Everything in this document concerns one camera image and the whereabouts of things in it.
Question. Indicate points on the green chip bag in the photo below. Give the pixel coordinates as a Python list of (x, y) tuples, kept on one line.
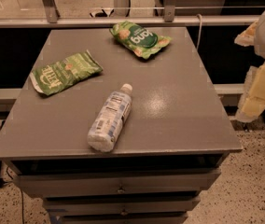
[(56, 77)]

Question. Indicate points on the green snack bag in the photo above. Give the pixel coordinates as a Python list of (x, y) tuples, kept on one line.
[(142, 42)]

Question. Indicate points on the grey metal rail frame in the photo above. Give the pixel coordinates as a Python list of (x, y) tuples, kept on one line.
[(99, 13)]

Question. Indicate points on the blue plastic bottle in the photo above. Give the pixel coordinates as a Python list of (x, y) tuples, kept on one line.
[(106, 129)]

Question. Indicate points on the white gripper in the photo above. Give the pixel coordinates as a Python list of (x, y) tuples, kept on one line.
[(252, 102)]

